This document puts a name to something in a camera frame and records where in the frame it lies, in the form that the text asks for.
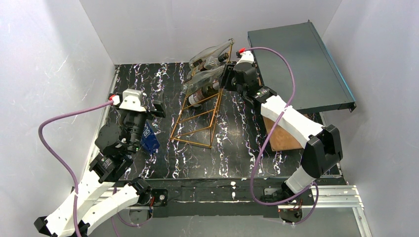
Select dark green wine bottle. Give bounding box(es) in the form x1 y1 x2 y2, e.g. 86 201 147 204
186 81 219 107

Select dark teal network switch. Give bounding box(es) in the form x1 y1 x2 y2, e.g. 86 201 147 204
248 21 356 114

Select clear pear-shaped glass bottle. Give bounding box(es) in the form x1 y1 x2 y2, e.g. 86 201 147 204
182 65 224 95

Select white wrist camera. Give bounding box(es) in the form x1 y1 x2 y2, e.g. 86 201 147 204
236 48 254 64
109 89 146 113

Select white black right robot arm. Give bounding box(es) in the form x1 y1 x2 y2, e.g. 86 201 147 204
220 62 343 197

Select clear bottle with dark label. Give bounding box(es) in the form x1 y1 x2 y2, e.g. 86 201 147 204
189 38 235 69

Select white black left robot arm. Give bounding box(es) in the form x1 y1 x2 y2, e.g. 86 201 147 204
34 89 166 237

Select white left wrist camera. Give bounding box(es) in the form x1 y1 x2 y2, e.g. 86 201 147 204
109 89 146 113

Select clear square bottle black cap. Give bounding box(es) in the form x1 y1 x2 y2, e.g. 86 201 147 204
194 52 229 73

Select wooden board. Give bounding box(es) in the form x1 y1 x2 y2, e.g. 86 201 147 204
269 125 306 151

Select aluminium frame rail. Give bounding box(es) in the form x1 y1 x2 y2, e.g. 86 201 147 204
60 185 373 237

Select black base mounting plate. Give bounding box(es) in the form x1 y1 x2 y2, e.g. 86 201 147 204
148 178 279 218

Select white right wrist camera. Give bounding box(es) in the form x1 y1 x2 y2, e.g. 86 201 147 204
236 48 254 64

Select blue glass bottle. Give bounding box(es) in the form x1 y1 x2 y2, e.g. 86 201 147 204
141 121 160 154

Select gold wire wine rack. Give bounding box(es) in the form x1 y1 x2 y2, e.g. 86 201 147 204
169 45 233 148

